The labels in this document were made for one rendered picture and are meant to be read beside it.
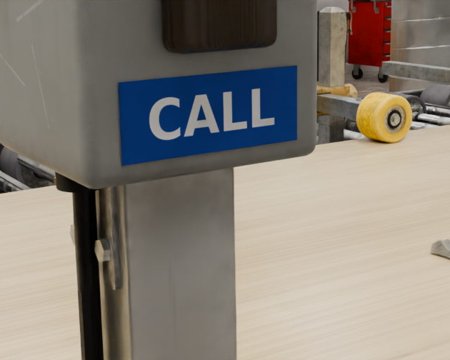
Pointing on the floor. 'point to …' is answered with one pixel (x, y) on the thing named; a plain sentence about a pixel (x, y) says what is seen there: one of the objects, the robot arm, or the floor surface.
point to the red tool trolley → (369, 35)
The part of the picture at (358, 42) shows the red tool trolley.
